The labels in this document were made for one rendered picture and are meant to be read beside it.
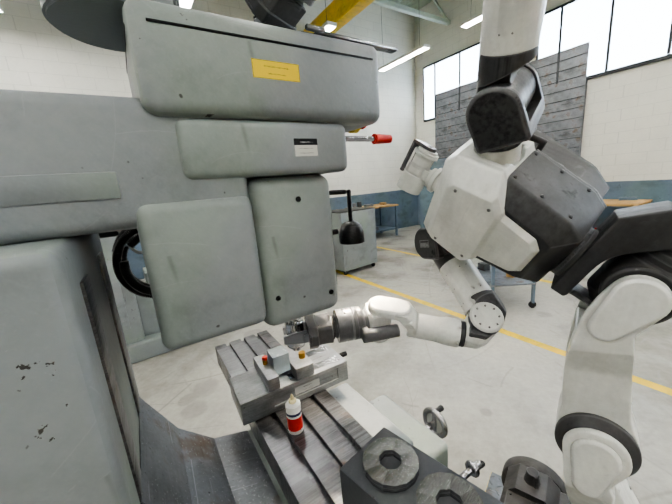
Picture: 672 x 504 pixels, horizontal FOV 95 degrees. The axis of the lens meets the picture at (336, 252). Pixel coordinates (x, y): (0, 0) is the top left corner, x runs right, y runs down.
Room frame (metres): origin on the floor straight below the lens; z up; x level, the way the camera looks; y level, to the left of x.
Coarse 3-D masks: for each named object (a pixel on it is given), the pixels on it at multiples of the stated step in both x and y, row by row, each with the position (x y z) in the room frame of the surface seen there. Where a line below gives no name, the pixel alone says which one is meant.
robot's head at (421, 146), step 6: (414, 144) 0.83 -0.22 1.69; (420, 144) 0.81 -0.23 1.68; (426, 144) 0.82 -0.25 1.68; (420, 150) 0.80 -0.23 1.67; (426, 150) 0.79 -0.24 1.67; (432, 150) 0.79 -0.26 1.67; (408, 156) 0.84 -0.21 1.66; (432, 156) 0.79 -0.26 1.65; (438, 156) 0.82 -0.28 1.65; (402, 168) 0.86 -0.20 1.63
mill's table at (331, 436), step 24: (264, 336) 1.26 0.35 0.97; (240, 360) 1.09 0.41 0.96; (312, 408) 0.78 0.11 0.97; (336, 408) 0.78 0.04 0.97; (264, 432) 0.71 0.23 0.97; (288, 432) 0.70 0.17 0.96; (312, 432) 0.71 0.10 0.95; (336, 432) 0.69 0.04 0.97; (360, 432) 0.68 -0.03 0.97; (288, 456) 0.63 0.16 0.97; (312, 456) 0.62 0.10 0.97; (336, 456) 0.62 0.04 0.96; (288, 480) 0.56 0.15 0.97; (312, 480) 0.57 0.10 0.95; (336, 480) 0.55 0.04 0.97
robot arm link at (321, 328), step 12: (336, 312) 0.75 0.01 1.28; (348, 312) 0.75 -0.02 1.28; (312, 324) 0.72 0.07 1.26; (324, 324) 0.72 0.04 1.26; (336, 324) 0.73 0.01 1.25; (348, 324) 0.72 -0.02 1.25; (312, 336) 0.69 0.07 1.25; (324, 336) 0.71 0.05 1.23; (336, 336) 0.73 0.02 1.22; (348, 336) 0.72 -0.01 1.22; (312, 348) 0.69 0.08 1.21
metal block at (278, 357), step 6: (276, 348) 0.89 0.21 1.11; (282, 348) 0.88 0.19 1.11; (270, 354) 0.85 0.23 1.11; (276, 354) 0.85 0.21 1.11; (282, 354) 0.85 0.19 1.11; (288, 354) 0.86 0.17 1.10; (270, 360) 0.86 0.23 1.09; (276, 360) 0.84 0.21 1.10; (282, 360) 0.85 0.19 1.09; (288, 360) 0.86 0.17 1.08; (276, 366) 0.84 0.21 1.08; (282, 366) 0.84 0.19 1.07; (288, 366) 0.85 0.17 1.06; (276, 372) 0.83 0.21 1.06; (282, 372) 0.84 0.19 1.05
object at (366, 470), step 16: (384, 432) 0.48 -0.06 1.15; (368, 448) 0.43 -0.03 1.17; (384, 448) 0.43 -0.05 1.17; (400, 448) 0.43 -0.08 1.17; (416, 448) 0.44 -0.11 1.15; (352, 464) 0.42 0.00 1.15; (368, 464) 0.40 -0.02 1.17; (384, 464) 0.41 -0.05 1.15; (400, 464) 0.41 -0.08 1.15; (416, 464) 0.40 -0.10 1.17; (432, 464) 0.41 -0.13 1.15; (352, 480) 0.39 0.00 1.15; (368, 480) 0.39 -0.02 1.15; (384, 480) 0.38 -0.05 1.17; (400, 480) 0.37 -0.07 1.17; (416, 480) 0.38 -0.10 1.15; (432, 480) 0.37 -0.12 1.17; (448, 480) 0.37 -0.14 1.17; (464, 480) 0.37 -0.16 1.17; (352, 496) 0.39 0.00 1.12; (368, 496) 0.37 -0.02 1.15; (384, 496) 0.36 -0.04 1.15; (400, 496) 0.36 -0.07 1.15; (416, 496) 0.35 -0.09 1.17; (432, 496) 0.35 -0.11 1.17; (448, 496) 0.35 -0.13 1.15; (464, 496) 0.34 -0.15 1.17; (480, 496) 0.35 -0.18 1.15
